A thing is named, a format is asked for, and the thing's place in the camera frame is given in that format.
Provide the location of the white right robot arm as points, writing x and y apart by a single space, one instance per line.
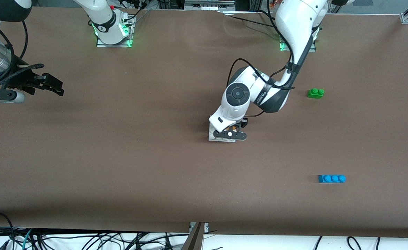
103 17

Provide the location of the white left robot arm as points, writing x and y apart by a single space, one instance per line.
294 27

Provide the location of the grey metal strut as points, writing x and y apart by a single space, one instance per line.
193 241

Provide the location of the green two-stud block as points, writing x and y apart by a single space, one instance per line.
315 94

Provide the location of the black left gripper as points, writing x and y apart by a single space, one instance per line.
244 122

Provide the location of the white studded base plate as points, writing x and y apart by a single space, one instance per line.
211 138

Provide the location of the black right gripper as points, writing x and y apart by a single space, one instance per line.
24 82

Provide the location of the white power strip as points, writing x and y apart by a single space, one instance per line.
207 6

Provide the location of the brown table cover sheet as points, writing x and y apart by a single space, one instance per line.
120 156

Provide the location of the blue three-stud block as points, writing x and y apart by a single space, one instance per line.
330 179

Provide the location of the small metal corner bracket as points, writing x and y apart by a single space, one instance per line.
206 226

